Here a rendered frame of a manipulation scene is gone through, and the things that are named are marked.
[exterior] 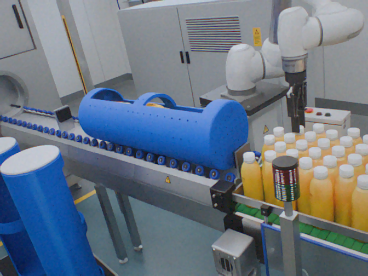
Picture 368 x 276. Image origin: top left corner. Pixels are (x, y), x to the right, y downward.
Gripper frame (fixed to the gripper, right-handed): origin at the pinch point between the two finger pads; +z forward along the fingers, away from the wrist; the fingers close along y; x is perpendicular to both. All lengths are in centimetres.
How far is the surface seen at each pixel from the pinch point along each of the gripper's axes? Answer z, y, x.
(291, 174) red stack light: -11, 51, 22
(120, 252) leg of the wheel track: 102, 22, -121
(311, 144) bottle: 5.6, 5.8, 7.5
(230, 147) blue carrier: 8.4, 13.7, -23.0
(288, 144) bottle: 5.1, 9.1, 0.2
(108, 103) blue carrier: -8, 22, -87
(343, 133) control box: 9.3, -13.3, 12.0
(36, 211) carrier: 31, 67, -102
